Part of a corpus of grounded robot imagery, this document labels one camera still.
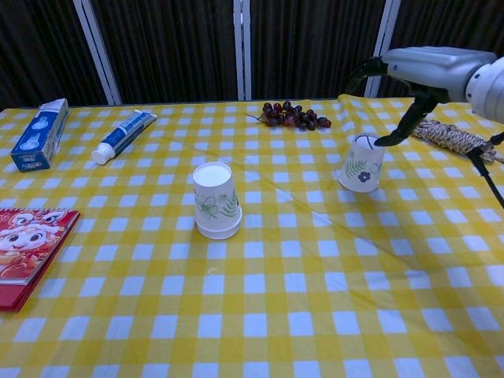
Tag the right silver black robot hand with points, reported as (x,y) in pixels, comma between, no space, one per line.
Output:
(433,67)

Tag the paper cup black line base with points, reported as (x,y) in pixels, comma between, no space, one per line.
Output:
(360,163)

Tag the paper cup green flower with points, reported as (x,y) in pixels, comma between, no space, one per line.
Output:
(214,197)

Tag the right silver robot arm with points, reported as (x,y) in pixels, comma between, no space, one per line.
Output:
(490,88)

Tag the paper cup blue flower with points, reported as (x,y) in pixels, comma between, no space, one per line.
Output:
(217,235)

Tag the dark red grape bunch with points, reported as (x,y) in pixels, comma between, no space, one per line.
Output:
(293,116)

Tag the yellow white checkered tablecloth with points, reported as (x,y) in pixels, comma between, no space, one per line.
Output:
(275,295)

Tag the blue white toothpaste tube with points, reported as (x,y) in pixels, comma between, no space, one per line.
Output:
(122,134)

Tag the blue white toothpaste box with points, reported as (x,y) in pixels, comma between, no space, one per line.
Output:
(39,134)

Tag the white screen frame post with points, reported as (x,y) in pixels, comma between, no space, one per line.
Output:
(242,47)
(388,23)
(96,51)

